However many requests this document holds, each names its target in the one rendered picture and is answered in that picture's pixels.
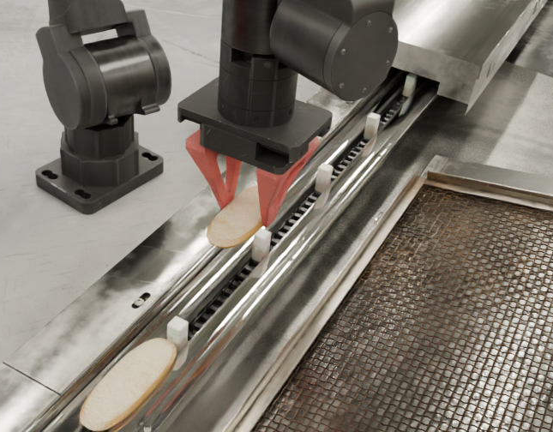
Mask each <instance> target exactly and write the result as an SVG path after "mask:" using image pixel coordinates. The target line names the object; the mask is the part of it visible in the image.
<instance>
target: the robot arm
mask: <svg viewBox="0 0 553 432"><path fill-rule="evenodd" d="M47 2H48V9H49V26H47V27H41V28H40V29H39V30H38V31H37V32H36V34H35V37H36V40H37V42H38V45H39V50H40V53H41V56H42V58H43V64H42V73H43V81H44V85H45V91H46V94H47V97H48V99H49V102H50V104H51V108H52V110H53V111H54V113H55V115H56V116H57V119H58V120H59V121H60V123H61V124H62V125H63V126H64V131H63V132H62V137H61V147H60V158H58V159H55V160H53V161H52V162H50V163H48V164H46V165H43V166H41V167H40V168H38V169H37V170H36V171H35V176H36V184H37V186H38V187H39V188H41V189H43V190H44V191H46V192H47V193H49V194H50V195H53V196H54V197H56V198H58V199H59V200H60V201H62V202H64V203H66V204H67V205H69V206H70V207H73V208H74V209H75V210H77V211H78V212H80V213H83V214H86V215H89V214H94V213H97V212H98V211H99V210H101V209H103V208H104V207H107V206H108V205H110V204H112V203H113V202H114V201H117V200H118V199H120V198H122V197H123V196H125V195H127V194H128V193H130V192H132V191H133V190H135V189H137V188H139V187H141V186H142V185H143V184H145V183H147V182H149V181H151V180H152V179H154V178H156V177H157V176H159V175H160V174H162V173H163V172H164V158H163V157H162V156H160V155H158V154H157V153H154V152H152V151H151V150H149V149H147V148H145V147H143V146H141V145H139V133H138V132H136V131H135V128H134V114H139V115H143V116H146V115H149V114H152V113H155V112H158V111H160V108H159V105H163V104H165V103H166V102H167V100H168V99H169V98H170V95H171V69H170V65H169V62H168V59H167V57H166V54H165V52H164V49H163V48H162V46H161V44H160V43H159V41H158V40H157V39H156V38H155V37H154V36H153V35H152V34H151V31H150V27H149V24H148V21H147V16H146V12H145V10H144V9H133V10H129V11H125V7H124V5H123V2H122V1H121V0H47ZM394 2H395V0H222V16H221V36H220V56H219V76H218V77H217V78H215V79H214V80H212V81H210V82H209V83H208V84H206V85H205V86H203V87H201V88H200V89H198V90H197V91H195V92H194V93H192V94H191V95H190V96H188V97H187V98H185V99H183V100H182V101H180V102H179V103H178V104H177V120H178V121H179V122H180V123H181V122H183V121H184V120H185V119H186V120H189V121H191V122H193V123H198V124H200V129H198V130H197V131H196V132H195V133H194V134H192V135H191V136H189V137H188V138H187V139H186V143H185V148H186V150H187V151H188V153H189V155H190V156H191V158H192V159H193V160H194V161H195V164H196V165H197V167H198V168H199V170H200V171H201V173H202V175H203V176H204V177H205V178H206V180H207V182H208V184H209V186H210V188H211V190H212V191H213V194H214V196H215V199H216V201H217V202H218V204H219V207H220V209H221V210H222V209H223V208H224V207H225V206H226V205H227V204H228V203H229V202H231V201H232V200H233V199H234V195H235V192H236V188H237V181H238V177H239V172H240V168H241V164H242V161H243V162H245V163H247V164H250V165H253V166H256V167H257V169H256V179H257V187H258V195H259V202H260V211H261V221H262V225H263V227H265V228H267V227H269V226H270V225H271V223H272V222H273V221H274V220H275V218H276V216H277V213H278V211H279V210H280V207H281V204H282V202H283V200H284V199H285V197H286V193H287V191H288V189H289V188H290V186H291V184H292V182H293V181H294V180H295V178H296V177H297V175H298V173H299V172H300V171H301V170H302V169H303V167H304V165H305V164H306V163H307V161H308V160H309V158H310V156H311V155H312V154H313V152H314V151H315V150H316V148H317V147H318V144H319V139H318V138H317V136H320V137H323V136H324V135H325V134H326V133H327V132H328V131H329V130H330V129H331V124H332V119H333V113H332V112H331V111H329V110H326V109H323V108H321V107H318V106H315V105H311V104H308V103H305V102H303V101H300V100H297V99H296V91H297V84H298V74H300V75H302V76H304V77H305V78H307V79H309V80H310V81H313V82H314V83H315V84H317V85H319V86H320V87H323V88H324V89H326V90H328V91H329V92H330V93H332V94H334V95H336V96H337V97H339V98H341V99H343V100H345V101H355V100H359V99H362V98H364V97H365V96H367V95H369V94H370V93H372V92H373V91H374V90H375V89H376V88H377V87H378V86H379V85H380V84H381V82H382V81H383V79H384V78H385V77H386V75H387V73H388V71H389V70H390V68H391V66H392V64H393V62H394V58H395V55H396V52H397V48H398V43H399V32H398V28H397V25H396V22H395V20H394V18H393V12H394ZM112 29H116V32H117V37H116V38H111V39H103V40H100V41H95V42H91V43H86V44H83V41H82V38H81V36H84V35H89V34H93V33H101V32H104V31H108V30H112ZM219 153H222V154H224V155H225V161H226V174H225V184H224V182H223V179H222V176H221V173H220V170H219V166H218V163H217V156H218V154H219Z"/></svg>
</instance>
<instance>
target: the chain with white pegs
mask: <svg viewBox="0 0 553 432"><path fill-rule="evenodd" d="M425 79H426V77H423V76H420V75H415V74H413V73H409V74H408V75H407V76H406V82H405V85H404V90H403V93H402V94H401V95H400V96H399V97H398V98H397V99H396V101H395V102H394V103H393V104H392V105H391V106H390V107H389V108H388V110H387V111H386V112H385V113H384V114H383V115H382V116H380V115H378V114H375V113H373V112H371V113H370V114H369V115H368V117H367V122H366V125H365V130H364V136H363V137H362V138H361V139H360V140H359V141H358V143H356V144H355V145H354V146H353V148H352V149H351V150H350V151H349V153H347V154H346V155H345V156H344V157H343V159H342V160H341V161H340V162H339V163H338V164H337V165H336V166H335V167H334V168H333V167H332V166H331V165H328V164H325V163H322V164H321V165H320V166H319V167H318V171H317V176H316V186H315V188H314V189H313V190H312V193H311V192H310V194H309V195H308V196H307V197H306V198H305V199H304V200H303V201H302V204H301V203H300V205H299V206H298V207H297V208H296V209H295V210H294V211H293V212H292V213H291V215H289V217H288V218H287V219H286V220H285V221H284V222H283V223H282V224H281V225H280V228H278V229H277V230H276V231H275V232H274V233H273V234H272V233H271V232H269V231H266V230H263V229H262V228H261V229H260V230H259V231H258V232H257V233H256V234H255V235H254V240H253V248H252V256H251V257H250V258H249V259H248V260H247V261H246V263H245V264H244V265H243V266H242V269H239V270H238V271H237V272H236V274H235V275H234V276H233V277H232V278H231V279H230V280H229V281H228V285H227V284H225V286H224V287H223V288H222V289H221V290H220V291H219V292H218V293H217V294H216V295H215V296H214V298H213V301H212V300H211V301H210V302H209V303H208V304H207V305H206V306H205V307H204V308H203V310H202V311H201V312H200V313H199V314H198V315H197V318H196V317H195V318H194V319H193V321H192V322H191V323H190V324H189V323H188V322H187V321H185V320H183V319H181V318H179V317H177V316H175V317H174V318H173V319H172V320H171V321H170V322H169V323H168V324H167V340H169V341H171V342H172V343H173V344H174V345H175V346H176V349H177V354H178V353H179V352H180V351H181V350H182V349H183V348H184V347H185V346H186V345H187V344H188V341H190V340H191V339H192V338H193V337H194V336H195V333H192V332H193V331H194V330H195V331H197V332H198V331H199V330H200V329H201V328H202V327H203V324H201V322H202V321H203V322H205V323H206V322H207V321H208V320H209V319H210V318H211V315H209V313H211V314H214V313H215V312H216V311H217V310H218V309H219V307H217V306H216V305H217V304H218V305H220V306H221V305H222V304H223V303H224V302H225V301H226V298H224V297H229V296H230V295H231V294H232V293H233V292H234V291H233V290H231V288H232V289H234V290H236V289H237V288H238V287H239V286H240V285H241V284H242V283H239V282H238V281H241V282H243V281H244V280H245V279H246V278H247V277H248V276H249V274H250V273H251V272H252V271H253V270H254V269H255V268H254V267H257V265H258V264H259V263H260V262H261V261H262V260H263V259H264V258H265V256H266V255H267V254H268V253H269V252H270V251H271V250H272V249H273V246H275V245H276V244H277V243H278V242H279V241H280V239H281V238H282V237H283V236H284V235H285V234H286V233H287V232H288V231H289V230H290V229H291V228H292V227H293V226H294V225H295V223H296V222H297V221H298V220H299V219H300V218H301V217H302V216H303V214H304V213H305V212H306V211H307V210H308V209H309V208H310V206H311V205H312V204H313V203H314V202H315V201H316V200H317V199H318V197H319V196H320V195H321V194H322V193H323V192H324V191H325V190H326V188H327V187H328V186H329V185H330V184H331V183H332V182H333V181H334V179H335V178H336V177H337V176H338V175H339V174H340V173H341V172H342V171H343V170H344V169H345V168H346V167H347V166H348V165H349V163H350V162H351V161H352V160H353V159H354V158H355V157H356V156H357V154H358V153H359V152H360V151H361V150H362V149H363V148H364V146H365V145H366V144H367V143H368V142H369V141H370V140H371V139H372V137H373V136H374V135H375V134H376V133H377V132H378V131H379V130H380V128H381V127H382V126H383V125H384V124H385V123H386V122H387V121H388V119H389V118H390V117H391V116H392V115H393V114H394V113H395V112H396V111H397V110H398V109H399V108H400V107H401V106H402V105H403V103H404V102H405V101H406V100H407V99H408V98H409V97H410V96H411V94H412V93H413V92H414V91H415V90H416V89H417V88H418V86H419V85H420V84H421V83H422V82H423V81H424V80H425ZM283 232H284V233H283ZM271 234H272V235H271ZM277 238H278V239H277ZM271 245H273V246H271ZM252 266H253V267H252ZM246 273H247V274H248V275H246ZM177 354H176V355H177Z"/></svg>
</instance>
